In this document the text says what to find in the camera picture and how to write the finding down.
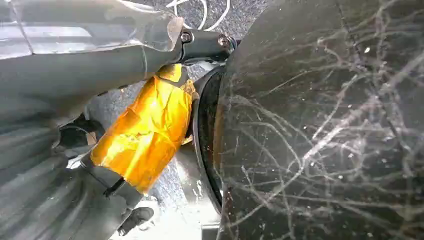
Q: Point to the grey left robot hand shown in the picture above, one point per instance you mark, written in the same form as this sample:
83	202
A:
99	73

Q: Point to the dark scratched glossy card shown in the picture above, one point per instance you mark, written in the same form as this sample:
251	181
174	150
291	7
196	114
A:
318	126

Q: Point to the ribbed grey left arm sleeve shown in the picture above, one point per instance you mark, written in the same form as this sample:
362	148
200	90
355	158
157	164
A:
30	192

